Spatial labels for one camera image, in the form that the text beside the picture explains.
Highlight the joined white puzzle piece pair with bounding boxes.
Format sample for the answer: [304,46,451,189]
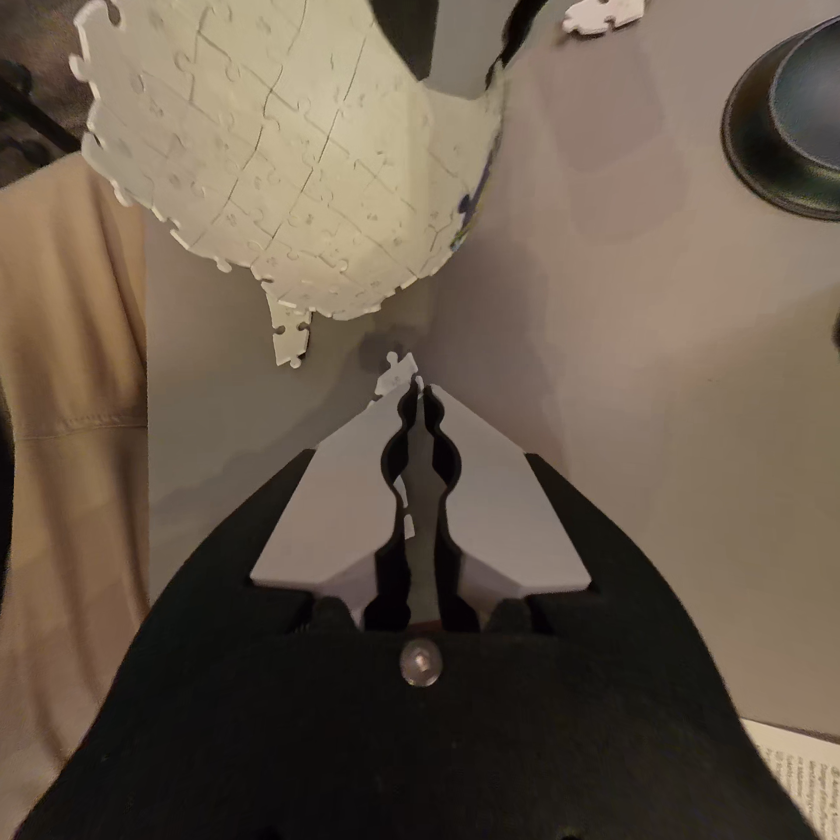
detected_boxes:
[262,289,313,368]
[562,0,647,37]

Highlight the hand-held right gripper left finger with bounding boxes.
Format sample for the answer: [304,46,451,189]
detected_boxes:
[249,382,421,630]

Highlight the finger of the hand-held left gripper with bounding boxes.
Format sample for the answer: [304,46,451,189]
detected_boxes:
[428,0,549,101]

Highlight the person's beige trousers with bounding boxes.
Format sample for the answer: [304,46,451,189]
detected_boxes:
[0,154,152,815]

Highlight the black round puzzle stand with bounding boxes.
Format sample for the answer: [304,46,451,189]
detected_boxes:
[721,16,840,222]

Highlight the partly built puzzle ball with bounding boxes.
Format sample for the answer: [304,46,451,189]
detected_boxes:
[69,0,508,322]

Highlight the white instruction sheet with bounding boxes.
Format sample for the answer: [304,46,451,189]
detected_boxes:
[740,717,840,840]

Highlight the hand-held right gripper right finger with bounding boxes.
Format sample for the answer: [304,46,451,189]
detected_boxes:
[423,384,592,632]

